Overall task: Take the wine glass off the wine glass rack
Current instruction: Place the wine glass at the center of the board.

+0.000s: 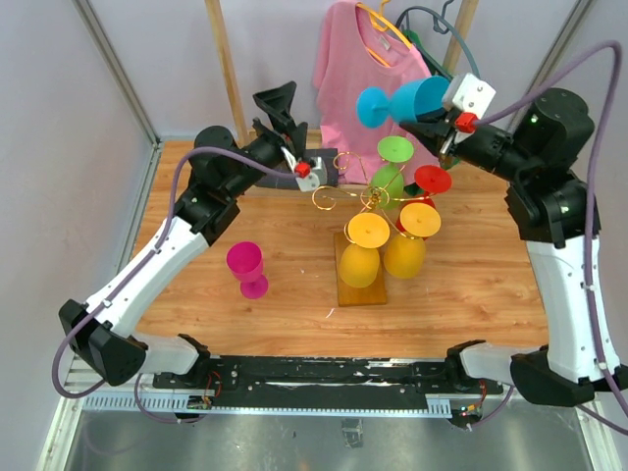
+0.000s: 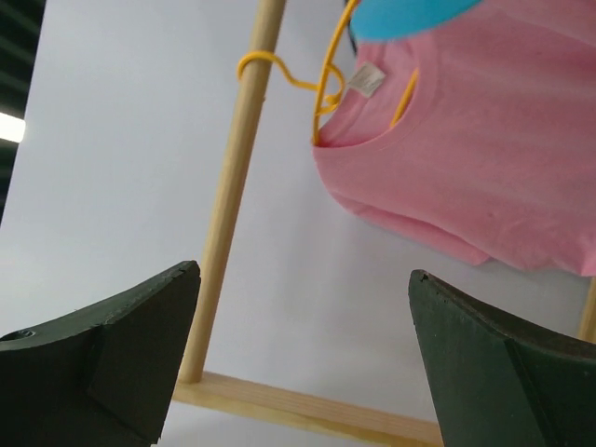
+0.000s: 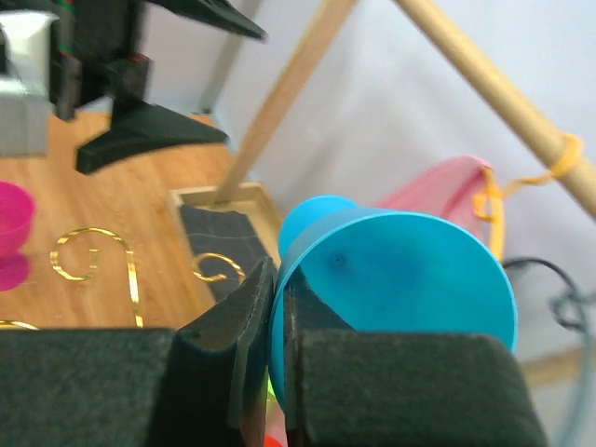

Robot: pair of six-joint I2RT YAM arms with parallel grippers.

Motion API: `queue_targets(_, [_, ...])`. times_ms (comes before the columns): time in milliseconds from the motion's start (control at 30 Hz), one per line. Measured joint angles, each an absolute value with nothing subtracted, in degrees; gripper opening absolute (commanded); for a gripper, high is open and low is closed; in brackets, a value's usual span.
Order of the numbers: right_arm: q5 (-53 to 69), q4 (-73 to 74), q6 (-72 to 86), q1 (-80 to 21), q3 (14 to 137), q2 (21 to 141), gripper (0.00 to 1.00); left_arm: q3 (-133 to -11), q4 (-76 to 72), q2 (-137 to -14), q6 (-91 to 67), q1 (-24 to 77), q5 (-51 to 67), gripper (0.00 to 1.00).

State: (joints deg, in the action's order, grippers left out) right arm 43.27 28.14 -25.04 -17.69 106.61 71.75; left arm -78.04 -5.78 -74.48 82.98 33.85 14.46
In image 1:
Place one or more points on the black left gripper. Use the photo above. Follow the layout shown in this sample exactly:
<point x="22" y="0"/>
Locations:
<point x="278" y="102"/>

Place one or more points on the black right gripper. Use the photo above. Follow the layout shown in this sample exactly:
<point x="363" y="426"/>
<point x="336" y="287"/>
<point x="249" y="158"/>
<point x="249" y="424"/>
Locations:
<point x="434" y="132"/>

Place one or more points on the blue wine glass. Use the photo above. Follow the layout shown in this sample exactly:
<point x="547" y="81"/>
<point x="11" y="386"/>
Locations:
<point x="412" y="99"/>

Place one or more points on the magenta wine glass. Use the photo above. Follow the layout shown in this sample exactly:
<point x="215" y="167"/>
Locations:
<point x="245" y="261"/>

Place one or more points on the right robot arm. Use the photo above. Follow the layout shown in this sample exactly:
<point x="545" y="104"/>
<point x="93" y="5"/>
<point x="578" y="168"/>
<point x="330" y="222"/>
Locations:
<point x="547" y="202"/>

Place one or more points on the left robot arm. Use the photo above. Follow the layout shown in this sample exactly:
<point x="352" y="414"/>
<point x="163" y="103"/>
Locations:
<point x="101" y="330"/>

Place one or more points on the red wine glass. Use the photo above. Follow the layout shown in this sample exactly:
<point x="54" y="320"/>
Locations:
<point x="432" y="186"/>

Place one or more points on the green wine glass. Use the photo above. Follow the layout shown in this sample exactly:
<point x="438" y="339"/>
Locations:
<point x="396" y="152"/>

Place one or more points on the yellow wine glass rear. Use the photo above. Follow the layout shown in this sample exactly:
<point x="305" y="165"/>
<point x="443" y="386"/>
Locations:
<point x="406" y="251"/>

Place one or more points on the yellow wine glass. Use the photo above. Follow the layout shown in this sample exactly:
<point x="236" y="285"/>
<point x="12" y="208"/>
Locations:
<point x="360" y="260"/>
<point x="406" y="251"/>

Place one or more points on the yellow wine glass front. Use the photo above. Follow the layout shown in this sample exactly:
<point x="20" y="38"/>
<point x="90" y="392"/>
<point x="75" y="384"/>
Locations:
<point x="360" y="260"/>

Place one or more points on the wooden rack base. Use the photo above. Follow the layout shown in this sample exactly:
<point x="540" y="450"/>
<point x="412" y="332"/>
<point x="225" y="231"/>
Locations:
<point x="348" y="296"/>

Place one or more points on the folded dark grey cloth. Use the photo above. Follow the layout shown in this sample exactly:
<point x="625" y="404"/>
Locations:
<point x="327" y="155"/>

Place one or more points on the green tank top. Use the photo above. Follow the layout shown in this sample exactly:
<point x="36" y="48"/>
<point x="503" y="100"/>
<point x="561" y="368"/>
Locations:
<point x="436" y="69"/>

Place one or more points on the grey clothes hanger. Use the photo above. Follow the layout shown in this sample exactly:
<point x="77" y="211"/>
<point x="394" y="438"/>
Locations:
<point x="442" y="26"/>

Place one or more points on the orange clothes hanger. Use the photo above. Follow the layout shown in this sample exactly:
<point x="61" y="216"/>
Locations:
<point x="385" y="34"/>

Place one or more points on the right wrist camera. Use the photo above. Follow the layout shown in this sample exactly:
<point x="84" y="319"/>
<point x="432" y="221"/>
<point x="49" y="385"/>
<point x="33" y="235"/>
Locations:
<point x="471" y="97"/>

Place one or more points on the gold wire glass rack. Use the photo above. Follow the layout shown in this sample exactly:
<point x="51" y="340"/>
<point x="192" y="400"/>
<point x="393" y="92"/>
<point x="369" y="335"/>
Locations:
<point x="372" y="200"/>

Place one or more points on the wooden clothes rack frame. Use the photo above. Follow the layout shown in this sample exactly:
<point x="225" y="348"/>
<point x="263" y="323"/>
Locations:
<point x="457" y="46"/>

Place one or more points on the aluminium frame rail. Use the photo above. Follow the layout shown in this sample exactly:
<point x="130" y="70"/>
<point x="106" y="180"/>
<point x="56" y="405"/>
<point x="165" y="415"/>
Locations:
<point x="116" y="68"/>

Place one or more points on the white slotted cable duct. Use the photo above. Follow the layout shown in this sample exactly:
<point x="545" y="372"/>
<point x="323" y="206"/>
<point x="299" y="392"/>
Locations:
<point x="180" y="402"/>

